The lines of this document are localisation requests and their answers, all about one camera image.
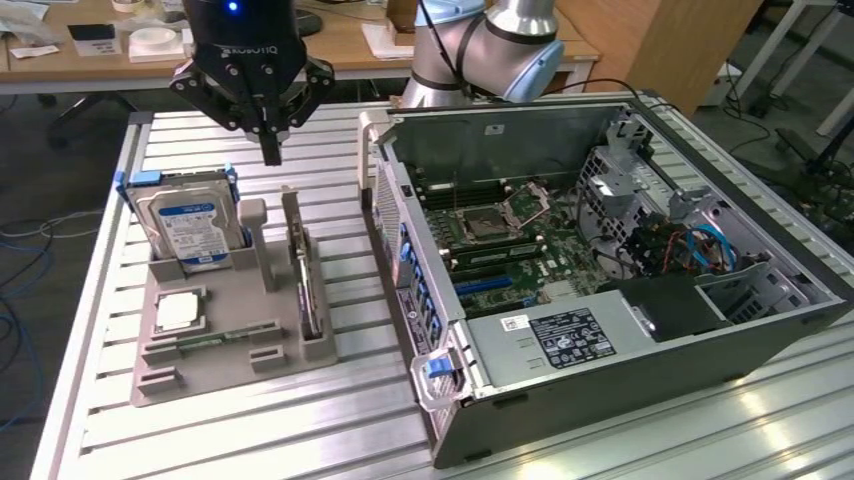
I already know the silver CPU chip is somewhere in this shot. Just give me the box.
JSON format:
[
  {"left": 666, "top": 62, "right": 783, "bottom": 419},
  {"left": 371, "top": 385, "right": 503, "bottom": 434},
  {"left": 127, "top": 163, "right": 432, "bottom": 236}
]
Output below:
[{"left": 153, "top": 294, "right": 205, "bottom": 331}]

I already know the dark floor equipment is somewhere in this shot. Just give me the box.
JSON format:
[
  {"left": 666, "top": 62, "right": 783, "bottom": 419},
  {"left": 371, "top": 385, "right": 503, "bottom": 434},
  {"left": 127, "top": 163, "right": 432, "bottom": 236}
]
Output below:
[{"left": 772, "top": 127, "right": 854, "bottom": 224}]

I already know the open dark PC case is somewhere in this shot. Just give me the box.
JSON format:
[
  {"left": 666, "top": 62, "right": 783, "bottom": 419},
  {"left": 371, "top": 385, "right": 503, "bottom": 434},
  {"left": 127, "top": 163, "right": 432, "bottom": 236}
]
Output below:
[{"left": 357, "top": 94, "right": 854, "bottom": 470}]

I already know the green motherboard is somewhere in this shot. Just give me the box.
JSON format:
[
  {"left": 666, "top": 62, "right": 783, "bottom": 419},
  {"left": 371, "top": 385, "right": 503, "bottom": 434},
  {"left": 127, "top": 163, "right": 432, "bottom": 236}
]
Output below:
[{"left": 406, "top": 169, "right": 602, "bottom": 319}]

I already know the perforated metal drive cage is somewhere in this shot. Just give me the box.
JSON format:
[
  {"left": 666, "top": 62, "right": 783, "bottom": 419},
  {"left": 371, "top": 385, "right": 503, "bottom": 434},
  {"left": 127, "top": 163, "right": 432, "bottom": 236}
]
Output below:
[{"left": 574, "top": 145, "right": 668, "bottom": 251}]

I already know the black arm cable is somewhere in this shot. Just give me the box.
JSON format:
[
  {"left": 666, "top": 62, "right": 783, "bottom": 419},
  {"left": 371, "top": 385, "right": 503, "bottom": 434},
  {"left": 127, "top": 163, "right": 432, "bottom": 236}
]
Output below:
[{"left": 416, "top": 0, "right": 468, "bottom": 94}]

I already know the wooden desk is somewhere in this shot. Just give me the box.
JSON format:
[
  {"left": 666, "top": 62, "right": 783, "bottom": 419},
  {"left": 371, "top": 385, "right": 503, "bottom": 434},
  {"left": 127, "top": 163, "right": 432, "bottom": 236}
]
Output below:
[{"left": 0, "top": 0, "right": 602, "bottom": 96}]

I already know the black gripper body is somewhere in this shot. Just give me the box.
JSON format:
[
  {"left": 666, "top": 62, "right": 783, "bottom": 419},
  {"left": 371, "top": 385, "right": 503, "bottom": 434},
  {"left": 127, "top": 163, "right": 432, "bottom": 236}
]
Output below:
[{"left": 183, "top": 0, "right": 309, "bottom": 135}]

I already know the wooden cabinet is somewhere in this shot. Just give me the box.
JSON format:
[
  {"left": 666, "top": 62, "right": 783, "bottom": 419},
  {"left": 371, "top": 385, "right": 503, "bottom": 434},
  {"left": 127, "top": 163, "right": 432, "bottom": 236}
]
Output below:
[{"left": 552, "top": 0, "right": 766, "bottom": 116}]

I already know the white floor cable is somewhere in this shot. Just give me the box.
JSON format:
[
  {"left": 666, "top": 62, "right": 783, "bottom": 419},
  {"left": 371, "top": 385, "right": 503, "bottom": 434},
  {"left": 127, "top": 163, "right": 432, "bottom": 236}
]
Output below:
[{"left": 0, "top": 209, "right": 105, "bottom": 239}]

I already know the white dish on box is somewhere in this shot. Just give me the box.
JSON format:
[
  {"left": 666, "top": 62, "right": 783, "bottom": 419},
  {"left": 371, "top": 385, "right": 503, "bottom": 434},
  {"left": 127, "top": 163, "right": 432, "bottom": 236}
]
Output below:
[{"left": 125, "top": 27, "right": 188, "bottom": 65}]

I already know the black RAM slot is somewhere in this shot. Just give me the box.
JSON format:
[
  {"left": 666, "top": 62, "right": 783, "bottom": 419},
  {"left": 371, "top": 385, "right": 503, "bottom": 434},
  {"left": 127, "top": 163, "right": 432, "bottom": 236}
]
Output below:
[
  {"left": 423, "top": 192, "right": 506, "bottom": 203},
  {"left": 422, "top": 185, "right": 503, "bottom": 197},
  {"left": 426, "top": 198, "right": 507, "bottom": 210},
  {"left": 419, "top": 178, "right": 502, "bottom": 190}
]

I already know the white paper stack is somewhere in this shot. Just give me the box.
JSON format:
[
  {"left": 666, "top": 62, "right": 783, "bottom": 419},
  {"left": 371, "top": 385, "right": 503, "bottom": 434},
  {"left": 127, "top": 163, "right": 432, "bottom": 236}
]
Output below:
[{"left": 359, "top": 22, "right": 416, "bottom": 61}]

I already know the clear plastic bag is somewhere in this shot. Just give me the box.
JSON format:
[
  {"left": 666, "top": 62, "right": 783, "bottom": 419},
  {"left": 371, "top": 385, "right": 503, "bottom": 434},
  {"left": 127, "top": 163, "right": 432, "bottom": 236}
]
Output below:
[{"left": 0, "top": 0, "right": 65, "bottom": 46}]

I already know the black chair base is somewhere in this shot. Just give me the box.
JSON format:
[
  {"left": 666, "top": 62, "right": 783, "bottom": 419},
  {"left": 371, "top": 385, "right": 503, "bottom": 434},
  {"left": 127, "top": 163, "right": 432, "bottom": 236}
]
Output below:
[{"left": 36, "top": 92, "right": 139, "bottom": 149}]

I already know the black cable behind case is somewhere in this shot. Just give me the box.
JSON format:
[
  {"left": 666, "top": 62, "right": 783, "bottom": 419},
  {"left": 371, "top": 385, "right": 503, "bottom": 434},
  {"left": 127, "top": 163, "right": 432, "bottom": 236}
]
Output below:
[{"left": 539, "top": 78, "right": 675, "bottom": 109}]

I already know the metal socket cover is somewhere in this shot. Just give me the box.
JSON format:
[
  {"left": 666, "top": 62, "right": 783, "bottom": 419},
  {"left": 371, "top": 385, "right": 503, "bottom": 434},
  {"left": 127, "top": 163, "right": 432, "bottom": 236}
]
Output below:
[{"left": 504, "top": 180, "right": 556, "bottom": 226}]

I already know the blue expansion slot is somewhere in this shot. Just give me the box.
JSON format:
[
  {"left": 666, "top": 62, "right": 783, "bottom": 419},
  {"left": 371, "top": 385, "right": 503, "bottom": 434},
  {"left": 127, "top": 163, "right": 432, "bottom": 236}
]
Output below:
[{"left": 455, "top": 276, "right": 516, "bottom": 297}]

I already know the hard disk with blue rails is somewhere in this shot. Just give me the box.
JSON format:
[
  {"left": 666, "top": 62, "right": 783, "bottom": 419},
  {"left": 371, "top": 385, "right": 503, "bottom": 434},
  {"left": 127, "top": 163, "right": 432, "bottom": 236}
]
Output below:
[{"left": 116, "top": 162, "right": 252, "bottom": 274}]

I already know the brown cardboard box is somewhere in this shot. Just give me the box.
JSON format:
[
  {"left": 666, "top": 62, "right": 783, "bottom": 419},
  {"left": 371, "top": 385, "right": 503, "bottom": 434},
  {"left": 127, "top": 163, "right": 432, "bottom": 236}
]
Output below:
[{"left": 384, "top": 0, "right": 428, "bottom": 31}]

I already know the blue case latch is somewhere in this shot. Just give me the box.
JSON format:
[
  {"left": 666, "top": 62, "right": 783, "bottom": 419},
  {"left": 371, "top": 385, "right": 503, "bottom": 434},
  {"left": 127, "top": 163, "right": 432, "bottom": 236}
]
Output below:
[{"left": 423, "top": 357, "right": 456, "bottom": 396}]

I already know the blue floor cable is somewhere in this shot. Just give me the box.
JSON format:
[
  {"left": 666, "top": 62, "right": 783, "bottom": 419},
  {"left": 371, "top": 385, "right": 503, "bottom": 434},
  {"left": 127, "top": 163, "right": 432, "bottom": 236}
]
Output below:
[{"left": 0, "top": 239, "right": 55, "bottom": 431}]

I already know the metal disk bay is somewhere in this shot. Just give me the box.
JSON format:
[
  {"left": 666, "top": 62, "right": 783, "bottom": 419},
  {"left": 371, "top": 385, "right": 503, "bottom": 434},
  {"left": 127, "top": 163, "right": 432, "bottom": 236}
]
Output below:
[{"left": 692, "top": 257, "right": 815, "bottom": 326}]

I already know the grey power supply unit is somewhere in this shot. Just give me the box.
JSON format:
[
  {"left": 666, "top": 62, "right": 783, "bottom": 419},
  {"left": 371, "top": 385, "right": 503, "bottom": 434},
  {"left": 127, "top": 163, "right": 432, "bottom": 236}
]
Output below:
[{"left": 466, "top": 292, "right": 662, "bottom": 391}]

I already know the black lamp base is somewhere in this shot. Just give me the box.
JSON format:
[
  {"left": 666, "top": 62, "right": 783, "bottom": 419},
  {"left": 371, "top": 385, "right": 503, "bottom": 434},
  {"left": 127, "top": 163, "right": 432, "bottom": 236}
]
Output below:
[{"left": 296, "top": 8, "right": 325, "bottom": 37}]

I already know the blue wire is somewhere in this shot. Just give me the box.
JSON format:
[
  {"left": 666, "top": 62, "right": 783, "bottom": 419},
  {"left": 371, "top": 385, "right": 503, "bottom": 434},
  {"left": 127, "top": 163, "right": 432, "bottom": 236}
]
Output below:
[{"left": 686, "top": 225, "right": 739, "bottom": 274}]

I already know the red wire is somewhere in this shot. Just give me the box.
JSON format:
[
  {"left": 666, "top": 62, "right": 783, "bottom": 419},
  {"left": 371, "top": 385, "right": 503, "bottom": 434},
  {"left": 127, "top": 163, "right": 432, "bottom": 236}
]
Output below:
[{"left": 656, "top": 230, "right": 695, "bottom": 274}]

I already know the CPU socket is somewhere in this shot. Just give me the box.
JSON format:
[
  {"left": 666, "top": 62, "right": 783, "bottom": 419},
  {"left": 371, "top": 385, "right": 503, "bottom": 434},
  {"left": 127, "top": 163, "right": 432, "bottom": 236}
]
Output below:
[{"left": 459, "top": 207, "right": 512, "bottom": 246}]

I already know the white desk frame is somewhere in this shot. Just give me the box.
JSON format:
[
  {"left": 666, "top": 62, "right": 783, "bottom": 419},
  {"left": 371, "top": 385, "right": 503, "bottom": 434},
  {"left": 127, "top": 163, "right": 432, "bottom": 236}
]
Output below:
[{"left": 726, "top": 0, "right": 854, "bottom": 136}]

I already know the grey card retention bracket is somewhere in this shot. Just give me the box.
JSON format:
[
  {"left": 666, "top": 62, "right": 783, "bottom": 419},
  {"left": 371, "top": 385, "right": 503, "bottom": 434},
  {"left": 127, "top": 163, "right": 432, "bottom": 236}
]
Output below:
[{"left": 357, "top": 109, "right": 395, "bottom": 214}]

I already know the grey parts rack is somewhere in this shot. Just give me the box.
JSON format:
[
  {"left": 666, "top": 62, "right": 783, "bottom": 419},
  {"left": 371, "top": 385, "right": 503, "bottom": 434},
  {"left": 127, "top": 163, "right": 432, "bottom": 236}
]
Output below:
[{"left": 129, "top": 197, "right": 341, "bottom": 409}]

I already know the graphics card with metal bracket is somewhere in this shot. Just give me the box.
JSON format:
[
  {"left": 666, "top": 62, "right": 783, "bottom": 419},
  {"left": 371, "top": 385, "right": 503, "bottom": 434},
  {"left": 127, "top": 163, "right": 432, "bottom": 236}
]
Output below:
[{"left": 279, "top": 184, "right": 329, "bottom": 346}]

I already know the white box black top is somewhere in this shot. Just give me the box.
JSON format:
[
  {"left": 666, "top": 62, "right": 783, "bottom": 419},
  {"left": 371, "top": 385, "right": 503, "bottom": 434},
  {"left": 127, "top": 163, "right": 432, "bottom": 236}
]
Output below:
[{"left": 65, "top": 23, "right": 125, "bottom": 57}]

